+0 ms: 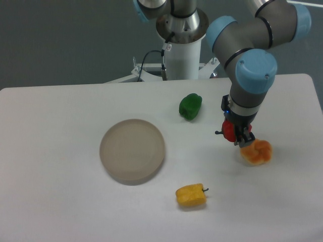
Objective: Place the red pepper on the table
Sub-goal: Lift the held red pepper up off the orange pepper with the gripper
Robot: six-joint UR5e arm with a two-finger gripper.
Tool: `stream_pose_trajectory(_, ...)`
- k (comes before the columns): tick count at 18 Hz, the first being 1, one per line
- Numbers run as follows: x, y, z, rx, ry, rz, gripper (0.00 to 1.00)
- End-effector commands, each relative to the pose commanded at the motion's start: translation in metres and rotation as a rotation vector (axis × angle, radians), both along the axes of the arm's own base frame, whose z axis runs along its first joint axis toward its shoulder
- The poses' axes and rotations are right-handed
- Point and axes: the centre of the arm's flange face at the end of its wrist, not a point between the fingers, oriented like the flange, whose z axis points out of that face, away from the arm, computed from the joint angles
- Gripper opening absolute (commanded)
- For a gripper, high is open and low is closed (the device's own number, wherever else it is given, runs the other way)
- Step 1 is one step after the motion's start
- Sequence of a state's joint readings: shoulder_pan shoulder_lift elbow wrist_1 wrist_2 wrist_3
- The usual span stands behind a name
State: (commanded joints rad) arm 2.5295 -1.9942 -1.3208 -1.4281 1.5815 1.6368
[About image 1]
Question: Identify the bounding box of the yellow bell pepper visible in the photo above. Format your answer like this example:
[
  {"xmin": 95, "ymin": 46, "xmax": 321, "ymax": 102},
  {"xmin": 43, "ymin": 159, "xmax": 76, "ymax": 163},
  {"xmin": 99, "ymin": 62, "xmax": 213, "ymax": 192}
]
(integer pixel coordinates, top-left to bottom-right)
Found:
[{"xmin": 175, "ymin": 184, "xmax": 209, "ymax": 208}]

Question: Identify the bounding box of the orange bread roll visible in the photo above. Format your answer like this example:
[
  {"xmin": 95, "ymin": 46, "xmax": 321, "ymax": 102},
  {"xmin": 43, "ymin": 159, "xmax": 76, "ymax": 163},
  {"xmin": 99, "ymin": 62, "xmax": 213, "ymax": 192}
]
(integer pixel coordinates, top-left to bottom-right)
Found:
[{"xmin": 240, "ymin": 139, "xmax": 273, "ymax": 165}]

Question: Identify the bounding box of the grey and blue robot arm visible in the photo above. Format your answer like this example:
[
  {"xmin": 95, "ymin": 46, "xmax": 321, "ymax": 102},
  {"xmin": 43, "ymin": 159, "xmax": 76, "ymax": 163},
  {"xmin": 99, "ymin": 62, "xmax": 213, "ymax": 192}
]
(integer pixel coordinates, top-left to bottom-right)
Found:
[{"xmin": 133, "ymin": 1, "xmax": 311, "ymax": 147}]

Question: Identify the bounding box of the red bell pepper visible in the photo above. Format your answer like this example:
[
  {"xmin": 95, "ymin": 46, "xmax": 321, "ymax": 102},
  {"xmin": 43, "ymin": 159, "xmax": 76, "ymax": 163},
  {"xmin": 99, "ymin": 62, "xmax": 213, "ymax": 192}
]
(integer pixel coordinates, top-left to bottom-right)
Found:
[{"xmin": 222, "ymin": 119, "xmax": 236, "ymax": 143}]

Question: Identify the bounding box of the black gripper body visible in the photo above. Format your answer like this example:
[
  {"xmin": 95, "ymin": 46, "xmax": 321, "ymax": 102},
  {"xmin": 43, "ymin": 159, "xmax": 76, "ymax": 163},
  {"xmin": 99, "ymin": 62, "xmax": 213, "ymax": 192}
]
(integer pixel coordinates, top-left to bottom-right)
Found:
[{"xmin": 221, "ymin": 94, "xmax": 258, "ymax": 135}]

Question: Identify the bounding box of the round beige plate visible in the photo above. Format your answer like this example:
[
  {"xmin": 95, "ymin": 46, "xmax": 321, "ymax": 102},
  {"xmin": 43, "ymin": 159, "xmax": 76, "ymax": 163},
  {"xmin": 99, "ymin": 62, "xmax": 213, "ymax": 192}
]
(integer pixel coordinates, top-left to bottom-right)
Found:
[{"xmin": 99, "ymin": 119, "xmax": 166, "ymax": 186}]

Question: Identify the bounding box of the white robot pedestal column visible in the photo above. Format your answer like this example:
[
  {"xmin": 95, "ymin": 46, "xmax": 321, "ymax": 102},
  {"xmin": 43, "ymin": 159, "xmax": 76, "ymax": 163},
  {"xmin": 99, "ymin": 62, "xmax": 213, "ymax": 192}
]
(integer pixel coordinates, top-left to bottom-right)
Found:
[{"xmin": 156, "ymin": 8, "xmax": 209, "ymax": 69}]

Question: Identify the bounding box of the white metal base frame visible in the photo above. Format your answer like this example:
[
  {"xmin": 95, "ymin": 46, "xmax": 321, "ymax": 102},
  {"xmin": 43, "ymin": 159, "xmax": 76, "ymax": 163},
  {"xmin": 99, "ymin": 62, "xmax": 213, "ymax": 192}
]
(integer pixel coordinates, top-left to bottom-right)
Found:
[{"xmin": 108, "ymin": 57, "xmax": 220, "ymax": 84}]

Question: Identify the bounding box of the green bell pepper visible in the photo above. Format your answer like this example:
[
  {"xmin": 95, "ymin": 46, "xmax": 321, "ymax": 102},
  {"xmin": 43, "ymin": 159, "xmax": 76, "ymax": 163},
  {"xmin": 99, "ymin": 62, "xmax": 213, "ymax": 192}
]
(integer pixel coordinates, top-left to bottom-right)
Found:
[{"xmin": 179, "ymin": 93, "xmax": 202, "ymax": 121}]

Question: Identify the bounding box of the black cable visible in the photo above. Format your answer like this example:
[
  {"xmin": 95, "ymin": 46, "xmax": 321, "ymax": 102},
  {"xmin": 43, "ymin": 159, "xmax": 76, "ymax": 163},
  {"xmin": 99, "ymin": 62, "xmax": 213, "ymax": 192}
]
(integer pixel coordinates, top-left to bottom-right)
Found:
[{"xmin": 137, "ymin": 31, "xmax": 176, "ymax": 83}]

